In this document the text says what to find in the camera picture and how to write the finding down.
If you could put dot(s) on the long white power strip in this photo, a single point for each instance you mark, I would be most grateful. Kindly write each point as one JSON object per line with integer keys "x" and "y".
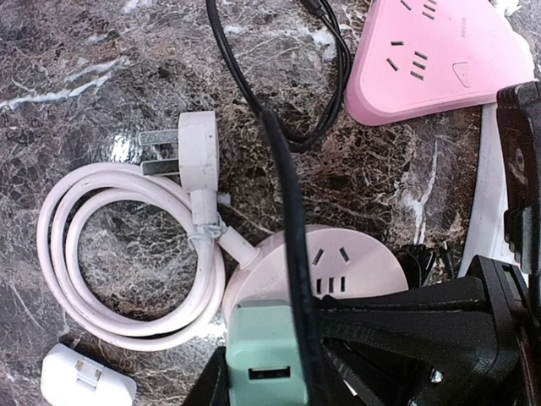
{"x": 485, "y": 234}

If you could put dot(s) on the pink triangular power strip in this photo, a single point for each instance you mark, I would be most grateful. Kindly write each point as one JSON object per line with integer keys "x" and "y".
{"x": 417, "y": 58}

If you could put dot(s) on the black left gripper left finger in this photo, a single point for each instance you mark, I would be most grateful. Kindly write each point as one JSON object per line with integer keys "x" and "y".
{"x": 211, "y": 388}

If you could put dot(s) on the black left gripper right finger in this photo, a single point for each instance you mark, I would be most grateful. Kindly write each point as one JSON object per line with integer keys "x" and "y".
{"x": 460, "y": 342}

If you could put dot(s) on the white square plug adapter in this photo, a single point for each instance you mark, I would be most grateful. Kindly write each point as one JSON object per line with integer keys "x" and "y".
{"x": 70, "y": 378}

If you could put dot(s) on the round pink power socket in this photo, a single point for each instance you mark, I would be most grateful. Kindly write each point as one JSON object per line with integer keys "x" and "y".
{"x": 343, "y": 263}

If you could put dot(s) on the green charger plug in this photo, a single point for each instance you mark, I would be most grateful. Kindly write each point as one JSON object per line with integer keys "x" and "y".
{"x": 263, "y": 361}

